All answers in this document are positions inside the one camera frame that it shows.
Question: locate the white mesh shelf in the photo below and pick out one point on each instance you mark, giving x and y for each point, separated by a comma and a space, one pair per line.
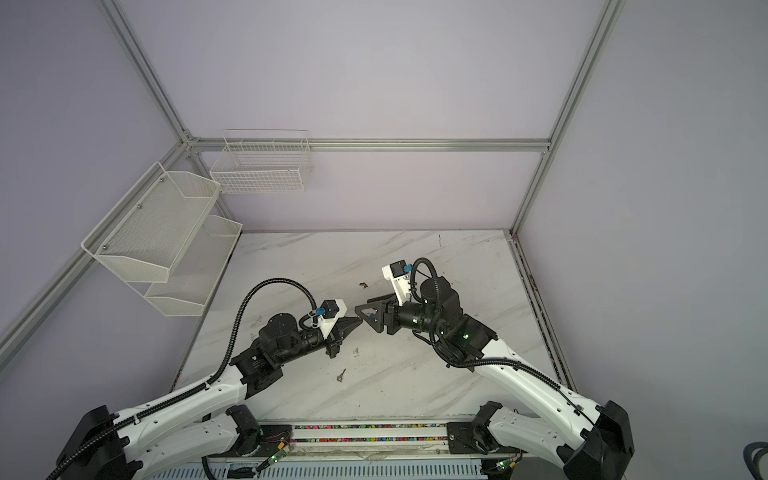
145, 236
192, 283

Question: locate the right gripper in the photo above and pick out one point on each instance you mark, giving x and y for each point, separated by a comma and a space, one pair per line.
379, 324

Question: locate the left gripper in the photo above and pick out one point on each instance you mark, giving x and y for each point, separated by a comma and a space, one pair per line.
340, 335

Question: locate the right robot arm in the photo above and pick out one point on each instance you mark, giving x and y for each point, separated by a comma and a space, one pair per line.
472, 345

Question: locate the white wire basket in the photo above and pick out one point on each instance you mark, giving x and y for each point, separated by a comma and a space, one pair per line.
260, 161

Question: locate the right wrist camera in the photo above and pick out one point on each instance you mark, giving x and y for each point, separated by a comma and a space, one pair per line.
399, 275

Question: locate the lower white mesh shelf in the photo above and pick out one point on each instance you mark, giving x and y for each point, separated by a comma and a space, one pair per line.
192, 283

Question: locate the upper white mesh shelf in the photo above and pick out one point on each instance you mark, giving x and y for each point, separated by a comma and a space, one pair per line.
145, 236

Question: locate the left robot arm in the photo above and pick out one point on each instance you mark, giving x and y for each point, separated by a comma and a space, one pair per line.
206, 418

